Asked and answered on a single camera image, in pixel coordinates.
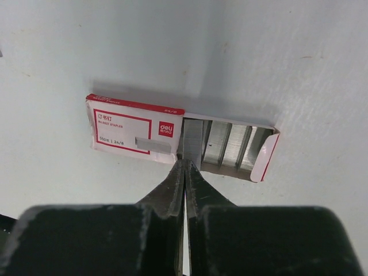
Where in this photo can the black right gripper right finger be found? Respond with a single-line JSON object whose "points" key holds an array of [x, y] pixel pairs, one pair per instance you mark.
{"points": [[226, 239]]}

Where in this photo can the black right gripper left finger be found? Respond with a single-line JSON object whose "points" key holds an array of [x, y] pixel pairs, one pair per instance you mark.
{"points": [[145, 238]]}

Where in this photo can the red white staple box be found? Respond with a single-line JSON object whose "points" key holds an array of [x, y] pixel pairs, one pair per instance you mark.
{"points": [[153, 132]]}

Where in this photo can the grey staple strip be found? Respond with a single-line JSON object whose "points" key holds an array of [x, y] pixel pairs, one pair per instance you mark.
{"points": [[192, 140]]}

